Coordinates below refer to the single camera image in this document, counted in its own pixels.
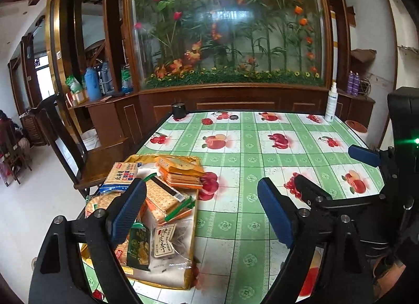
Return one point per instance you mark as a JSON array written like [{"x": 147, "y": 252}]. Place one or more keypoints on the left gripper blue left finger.
[{"x": 59, "y": 275}]

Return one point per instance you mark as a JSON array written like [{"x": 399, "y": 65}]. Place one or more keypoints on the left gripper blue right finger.
[{"x": 344, "y": 274}]

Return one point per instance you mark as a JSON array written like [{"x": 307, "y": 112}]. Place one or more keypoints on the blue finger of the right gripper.
[
  {"x": 364, "y": 155},
  {"x": 310, "y": 192}
]

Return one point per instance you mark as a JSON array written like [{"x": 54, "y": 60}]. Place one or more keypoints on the dark green cracker pack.
[{"x": 138, "y": 252}]

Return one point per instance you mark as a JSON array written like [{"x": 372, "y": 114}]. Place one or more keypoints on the clear bag of dark snacks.
[{"x": 171, "y": 246}]

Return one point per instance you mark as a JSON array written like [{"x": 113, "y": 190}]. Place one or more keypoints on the beige cracker pack blue ends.
[{"x": 120, "y": 177}]

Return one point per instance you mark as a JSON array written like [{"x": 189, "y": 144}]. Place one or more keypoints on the yellow-orange biscuit pack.
[{"x": 183, "y": 165}]

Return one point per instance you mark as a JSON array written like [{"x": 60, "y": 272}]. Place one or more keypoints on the cracker pack with black band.
[{"x": 163, "y": 196}]

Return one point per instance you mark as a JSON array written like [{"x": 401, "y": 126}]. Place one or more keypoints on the orange cracker pack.
[
  {"x": 157, "y": 217},
  {"x": 179, "y": 180}
]

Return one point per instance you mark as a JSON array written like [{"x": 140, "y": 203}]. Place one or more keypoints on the orange cracker pack front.
[{"x": 157, "y": 217}]

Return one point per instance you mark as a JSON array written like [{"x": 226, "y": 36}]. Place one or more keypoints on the round cracker pack green label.
[{"x": 101, "y": 201}]

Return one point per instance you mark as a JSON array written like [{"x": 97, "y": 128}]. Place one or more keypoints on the person's right hand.
[{"x": 386, "y": 272}]

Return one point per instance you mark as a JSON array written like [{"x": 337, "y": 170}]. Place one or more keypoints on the white bucket with red lid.
[{"x": 357, "y": 127}]

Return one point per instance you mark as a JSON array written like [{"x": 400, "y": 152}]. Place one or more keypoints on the white spray bottle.
[{"x": 331, "y": 103}]

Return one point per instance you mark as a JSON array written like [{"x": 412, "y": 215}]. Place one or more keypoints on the purple bottle left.
[{"x": 350, "y": 83}]

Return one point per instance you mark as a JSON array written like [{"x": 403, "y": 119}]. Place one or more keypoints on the purple bottle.
[
  {"x": 356, "y": 84},
  {"x": 350, "y": 83}
]

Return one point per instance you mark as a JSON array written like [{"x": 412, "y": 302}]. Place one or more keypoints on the purple bottle right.
[{"x": 356, "y": 84}]

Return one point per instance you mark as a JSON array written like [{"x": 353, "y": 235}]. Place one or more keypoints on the green fruit-print tablecloth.
[{"x": 256, "y": 156}]

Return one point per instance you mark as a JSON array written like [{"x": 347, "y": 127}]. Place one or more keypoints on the yellow tray with white liner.
[{"x": 177, "y": 279}]

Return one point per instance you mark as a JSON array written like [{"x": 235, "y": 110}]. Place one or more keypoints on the dark wooden chair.
[{"x": 86, "y": 168}]

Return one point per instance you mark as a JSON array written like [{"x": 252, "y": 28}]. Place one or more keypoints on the seated person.
[{"x": 15, "y": 150}]

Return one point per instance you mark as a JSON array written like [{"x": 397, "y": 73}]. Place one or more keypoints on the small black box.
[{"x": 179, "y": 111}]

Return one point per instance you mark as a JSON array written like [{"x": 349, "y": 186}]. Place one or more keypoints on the wooden sideboard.
[{"x": 135, "y": 115}]

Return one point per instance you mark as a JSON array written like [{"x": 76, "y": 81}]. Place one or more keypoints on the flower display glass cabinet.
[{"x": 197, "y": 42}]

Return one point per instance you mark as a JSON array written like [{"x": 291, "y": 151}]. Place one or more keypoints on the green snack bag on sideboard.
[{"x": 73, "y": 84}]

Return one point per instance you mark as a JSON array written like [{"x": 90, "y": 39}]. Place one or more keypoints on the green-labelled plastic bottle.
[{"x": 127, "y": 84}]

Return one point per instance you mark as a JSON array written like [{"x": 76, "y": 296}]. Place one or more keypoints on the clear water jug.
[{"x": 106, "y": 79}]

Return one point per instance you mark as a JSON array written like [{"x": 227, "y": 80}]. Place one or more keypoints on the blue thermos jug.
[{"x": 92, "y": 84}]

